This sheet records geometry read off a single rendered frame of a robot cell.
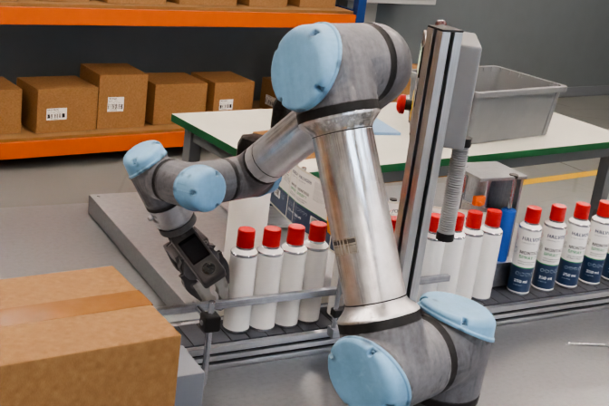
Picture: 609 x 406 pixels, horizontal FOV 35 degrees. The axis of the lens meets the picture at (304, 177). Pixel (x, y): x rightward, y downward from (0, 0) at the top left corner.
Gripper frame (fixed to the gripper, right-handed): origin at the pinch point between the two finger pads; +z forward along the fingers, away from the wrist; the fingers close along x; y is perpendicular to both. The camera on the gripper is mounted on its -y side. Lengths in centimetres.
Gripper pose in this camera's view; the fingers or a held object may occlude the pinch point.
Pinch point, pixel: (221, 305)
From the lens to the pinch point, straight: 182.6
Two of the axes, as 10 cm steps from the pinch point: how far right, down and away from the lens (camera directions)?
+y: -4.8, -3.2, 8.2
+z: 3.3, 8.0, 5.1
